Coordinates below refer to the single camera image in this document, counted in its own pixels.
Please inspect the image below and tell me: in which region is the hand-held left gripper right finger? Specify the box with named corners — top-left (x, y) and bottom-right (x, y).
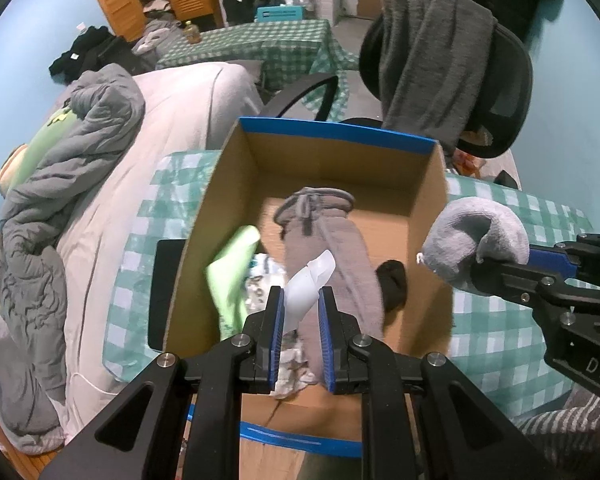
top-left (317, 286), bottom-right (546, 480)

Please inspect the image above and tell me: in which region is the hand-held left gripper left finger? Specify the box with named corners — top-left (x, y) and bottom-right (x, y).
top-left (40, 286), bottom-right (286, 480)

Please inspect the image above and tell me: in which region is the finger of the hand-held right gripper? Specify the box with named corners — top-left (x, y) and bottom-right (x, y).
top-left (470, 256), bottom-right (600, 307)
top-left (527, 234), bottom-right (600, 287)

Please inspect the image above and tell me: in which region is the white patterned sock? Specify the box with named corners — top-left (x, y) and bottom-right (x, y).
top-left (272, 332), bottom-right (318, 401)
top-left (247, 252), bottom-right (288, 311)

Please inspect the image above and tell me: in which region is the grey fluffy sock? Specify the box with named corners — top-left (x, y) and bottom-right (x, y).
top-left (419, 197), bottom-right (530, 293)

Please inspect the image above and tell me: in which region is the pale white sock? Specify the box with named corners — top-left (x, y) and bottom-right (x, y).
top-left (282, 249), bottom-right (337, 333)

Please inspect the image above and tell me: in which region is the taupe long sock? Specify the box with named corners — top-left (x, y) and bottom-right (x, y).
top-left (274, 187), bottom-right (386, 386)

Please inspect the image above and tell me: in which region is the light green sock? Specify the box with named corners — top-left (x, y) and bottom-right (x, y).
top-left (205, 225), bottom-right (261, 341)

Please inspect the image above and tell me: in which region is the black sock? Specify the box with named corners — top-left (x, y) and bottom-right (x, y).
top-left (375, 259), bottom-right (408, 311)

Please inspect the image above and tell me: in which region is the blue cardboard box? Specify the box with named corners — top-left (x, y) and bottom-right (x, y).
top-left (162, 116), bottom-right (451, 458)

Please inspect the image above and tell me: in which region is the person's right forearm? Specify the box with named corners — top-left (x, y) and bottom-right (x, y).
top-left (512, 390), bottom-right (600, 480)

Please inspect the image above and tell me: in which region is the green checked tablecloth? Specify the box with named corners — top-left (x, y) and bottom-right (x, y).
top-left (155, 19), bottom-right (361, 123)
top-left (102, 150), bottom-right (593, 411)

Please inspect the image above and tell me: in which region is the orange bag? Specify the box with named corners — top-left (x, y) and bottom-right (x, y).
top-left (452, 130), bottom-right (496, 181)

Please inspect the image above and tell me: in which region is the black office chair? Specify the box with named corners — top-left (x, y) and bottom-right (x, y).
top-left (262, 22), bottom-right (535, 161)

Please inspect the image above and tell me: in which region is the grey fleece garment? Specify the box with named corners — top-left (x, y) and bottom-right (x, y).
top-left (382, 0), bottom-right (498, 156)

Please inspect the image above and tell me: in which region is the white duvet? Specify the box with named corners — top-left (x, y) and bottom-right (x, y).
top-left (55, 60), bottom-right (266, 411)

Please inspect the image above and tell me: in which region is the grey quilt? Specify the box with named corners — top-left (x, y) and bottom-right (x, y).
top-left (0, 65), bottom-right (147, 456)

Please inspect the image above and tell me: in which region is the green plush toy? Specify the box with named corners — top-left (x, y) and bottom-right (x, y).
top-left (0, 107), bottom-right (88, 193)

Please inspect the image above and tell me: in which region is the blue plastic crate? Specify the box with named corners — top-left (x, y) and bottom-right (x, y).
top-left (256, 4), bottom-right (306, 23)

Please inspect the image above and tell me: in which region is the grey clothes pile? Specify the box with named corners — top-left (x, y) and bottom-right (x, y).
top-left (131, 17), bottom-right (183, 56)

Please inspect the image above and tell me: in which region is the black clothes pile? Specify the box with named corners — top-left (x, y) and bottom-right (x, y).
top-left (49, 25), bottom-right (151, 81)

